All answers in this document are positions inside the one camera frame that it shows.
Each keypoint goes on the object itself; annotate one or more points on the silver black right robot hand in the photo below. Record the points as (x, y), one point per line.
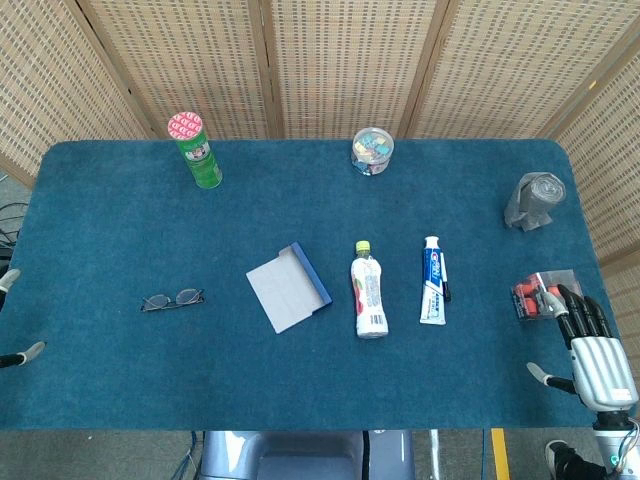
(597, 370)

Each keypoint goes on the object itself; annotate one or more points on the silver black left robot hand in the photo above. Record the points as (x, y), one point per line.
(12, 277)

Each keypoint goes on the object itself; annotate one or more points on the thin-framed eyeglasses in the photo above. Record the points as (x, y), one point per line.
(172, 300)

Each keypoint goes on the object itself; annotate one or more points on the blue white glasses case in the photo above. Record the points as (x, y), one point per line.
(285, 295)

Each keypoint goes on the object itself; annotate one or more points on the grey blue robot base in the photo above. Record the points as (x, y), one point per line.
(305, 457)

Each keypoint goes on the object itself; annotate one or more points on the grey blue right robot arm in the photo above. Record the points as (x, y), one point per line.
(617, 435)

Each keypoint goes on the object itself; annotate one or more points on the black white shoe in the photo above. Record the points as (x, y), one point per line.
(562, 457)

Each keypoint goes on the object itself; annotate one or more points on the clear packet red black items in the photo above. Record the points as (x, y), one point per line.
(525, 295)

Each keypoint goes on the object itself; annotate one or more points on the small black pen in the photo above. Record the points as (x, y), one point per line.
(446, 285)

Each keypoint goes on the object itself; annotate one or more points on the grey garbage bag roll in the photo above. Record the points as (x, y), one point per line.
(535, 200)

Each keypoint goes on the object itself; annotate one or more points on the blue white toothpaste tube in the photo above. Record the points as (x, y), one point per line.
(434, 285)

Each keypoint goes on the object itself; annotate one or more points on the green chips can pink lid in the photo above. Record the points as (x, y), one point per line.
(200, 157)

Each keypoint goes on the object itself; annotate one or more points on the white drink bottle green cap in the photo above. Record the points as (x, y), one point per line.
(369, 300)

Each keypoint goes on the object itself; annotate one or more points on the blue felt table cloth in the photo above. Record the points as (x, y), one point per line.
(250, 375)

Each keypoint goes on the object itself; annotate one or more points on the clear jar of binder clips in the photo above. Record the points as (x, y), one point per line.
(372, 150)

